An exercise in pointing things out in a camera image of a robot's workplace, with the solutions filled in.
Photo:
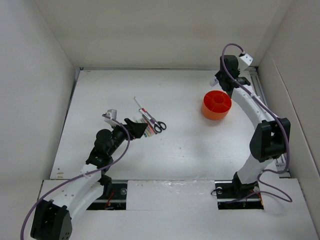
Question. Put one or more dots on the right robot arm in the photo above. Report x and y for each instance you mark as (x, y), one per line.
(271, 135)

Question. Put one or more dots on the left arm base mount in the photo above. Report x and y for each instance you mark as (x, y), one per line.
(114, 200)

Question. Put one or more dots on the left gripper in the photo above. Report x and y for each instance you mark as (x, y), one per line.
(133, 128)

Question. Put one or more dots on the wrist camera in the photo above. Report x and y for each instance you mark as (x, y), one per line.
(110, 115)
(244, 61)

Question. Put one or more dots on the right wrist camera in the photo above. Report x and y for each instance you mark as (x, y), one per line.
(244, 61)

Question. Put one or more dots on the white marker purple cap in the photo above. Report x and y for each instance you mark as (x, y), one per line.
(147, 115)

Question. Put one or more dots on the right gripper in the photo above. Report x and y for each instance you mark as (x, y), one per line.
(218, 75)

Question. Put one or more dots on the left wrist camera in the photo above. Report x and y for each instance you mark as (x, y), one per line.
(110, 115)

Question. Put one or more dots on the white pen red cap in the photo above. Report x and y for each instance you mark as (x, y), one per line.
(139, 104)

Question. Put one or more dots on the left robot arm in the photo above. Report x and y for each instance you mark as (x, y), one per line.
(54, 218)

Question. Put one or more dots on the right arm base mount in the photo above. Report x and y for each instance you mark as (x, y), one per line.
(231, 196)

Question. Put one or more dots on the orange highlighter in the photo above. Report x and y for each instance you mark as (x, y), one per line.
(149, 131)

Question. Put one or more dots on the black thin pen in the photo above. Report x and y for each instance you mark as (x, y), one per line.
(152, 128)

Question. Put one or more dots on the orange round organizer container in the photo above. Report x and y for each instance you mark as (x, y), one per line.
(216, 105)

